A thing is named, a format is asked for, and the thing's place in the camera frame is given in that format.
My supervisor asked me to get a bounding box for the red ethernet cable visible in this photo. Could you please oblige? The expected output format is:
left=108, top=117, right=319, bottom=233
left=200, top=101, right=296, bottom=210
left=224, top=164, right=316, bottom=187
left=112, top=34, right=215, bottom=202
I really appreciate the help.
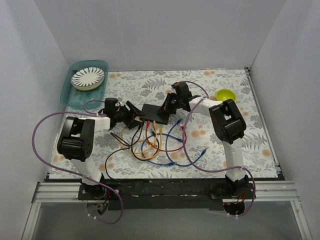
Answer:
left=145, top=120, right=187, bottom=152

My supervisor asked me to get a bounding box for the black network switch box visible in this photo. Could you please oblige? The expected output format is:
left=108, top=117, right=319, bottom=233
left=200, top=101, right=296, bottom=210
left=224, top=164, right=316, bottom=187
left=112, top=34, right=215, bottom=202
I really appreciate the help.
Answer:
left=139, top=103, right=169, bottom=125

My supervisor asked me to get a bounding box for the blue ethernet cable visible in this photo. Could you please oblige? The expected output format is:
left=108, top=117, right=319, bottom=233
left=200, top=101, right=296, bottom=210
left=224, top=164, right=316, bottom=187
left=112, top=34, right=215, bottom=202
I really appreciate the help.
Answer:
left=166, top=147, right=208, bottom=167
left=141, top=119, right=185, bottom=166

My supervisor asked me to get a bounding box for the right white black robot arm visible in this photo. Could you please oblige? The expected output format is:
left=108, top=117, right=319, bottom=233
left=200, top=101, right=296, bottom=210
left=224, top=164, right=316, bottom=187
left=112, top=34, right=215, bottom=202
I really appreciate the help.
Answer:
left=157, top=93, right=249, bottom=199

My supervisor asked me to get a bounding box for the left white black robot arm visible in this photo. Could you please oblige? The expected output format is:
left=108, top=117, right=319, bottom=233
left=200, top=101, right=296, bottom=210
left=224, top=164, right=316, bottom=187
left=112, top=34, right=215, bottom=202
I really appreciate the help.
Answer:
left=57, top=97, right=146, bottom=200

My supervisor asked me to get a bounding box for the floral patterned table mat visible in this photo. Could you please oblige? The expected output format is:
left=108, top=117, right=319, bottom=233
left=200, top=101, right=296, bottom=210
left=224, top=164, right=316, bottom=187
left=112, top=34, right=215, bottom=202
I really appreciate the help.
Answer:
left=48, top=69, right=280, bottom=180

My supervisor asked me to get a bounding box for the lime green bowl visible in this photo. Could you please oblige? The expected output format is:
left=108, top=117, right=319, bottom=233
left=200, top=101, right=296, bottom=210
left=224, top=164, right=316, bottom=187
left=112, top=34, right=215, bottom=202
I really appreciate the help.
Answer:
left=216, top=89, right=237, bottom=102

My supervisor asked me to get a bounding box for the striped white plate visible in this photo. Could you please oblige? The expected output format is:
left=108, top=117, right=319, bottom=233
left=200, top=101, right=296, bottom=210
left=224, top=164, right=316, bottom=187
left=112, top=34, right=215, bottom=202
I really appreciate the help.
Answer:
left=70, top=67, right=105, bottom=91

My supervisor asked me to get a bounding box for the teal plastic tray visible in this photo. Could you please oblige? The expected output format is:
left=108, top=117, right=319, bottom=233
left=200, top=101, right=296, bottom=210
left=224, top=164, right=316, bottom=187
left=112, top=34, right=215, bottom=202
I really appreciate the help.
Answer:
left=60, top=60, right=109, bottom=110

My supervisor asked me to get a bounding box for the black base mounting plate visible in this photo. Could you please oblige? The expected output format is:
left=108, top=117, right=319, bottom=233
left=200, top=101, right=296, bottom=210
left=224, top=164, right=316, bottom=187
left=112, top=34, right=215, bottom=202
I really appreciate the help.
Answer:
left=77, top=179, right=259, bottom=211

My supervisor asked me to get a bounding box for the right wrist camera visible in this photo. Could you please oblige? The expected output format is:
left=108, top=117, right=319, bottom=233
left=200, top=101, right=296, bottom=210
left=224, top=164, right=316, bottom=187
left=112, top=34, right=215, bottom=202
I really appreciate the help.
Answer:
left=171, top=81, right=192, bottom=102

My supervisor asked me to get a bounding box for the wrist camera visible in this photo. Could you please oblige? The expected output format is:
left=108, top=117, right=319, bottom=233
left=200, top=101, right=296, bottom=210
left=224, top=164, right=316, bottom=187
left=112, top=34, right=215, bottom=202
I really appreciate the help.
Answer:
left=102, top=97, right=122, bottom=116
left=171, top=81, right=192, bottom=102

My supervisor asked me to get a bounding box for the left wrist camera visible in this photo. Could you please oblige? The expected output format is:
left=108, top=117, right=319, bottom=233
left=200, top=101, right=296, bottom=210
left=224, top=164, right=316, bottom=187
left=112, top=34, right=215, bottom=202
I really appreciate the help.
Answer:
left=102, top=97, right=122, bottom=116

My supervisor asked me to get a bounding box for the yellow ethernet cable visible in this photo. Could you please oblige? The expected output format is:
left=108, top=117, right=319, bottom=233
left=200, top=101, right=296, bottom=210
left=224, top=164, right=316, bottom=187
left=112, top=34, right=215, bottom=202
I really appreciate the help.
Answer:
left=119, top=120, right=165, bottom=161

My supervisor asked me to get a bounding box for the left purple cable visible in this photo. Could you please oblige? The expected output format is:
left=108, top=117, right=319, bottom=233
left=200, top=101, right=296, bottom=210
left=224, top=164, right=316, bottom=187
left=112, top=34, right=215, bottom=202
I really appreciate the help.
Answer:
left=32, top=99, right=125, bottom=225

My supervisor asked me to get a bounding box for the aluminium frame rail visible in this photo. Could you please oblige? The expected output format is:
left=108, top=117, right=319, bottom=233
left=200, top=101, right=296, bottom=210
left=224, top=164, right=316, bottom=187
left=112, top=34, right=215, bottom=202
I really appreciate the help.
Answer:
left=22, top=179, right=312, bottom=240

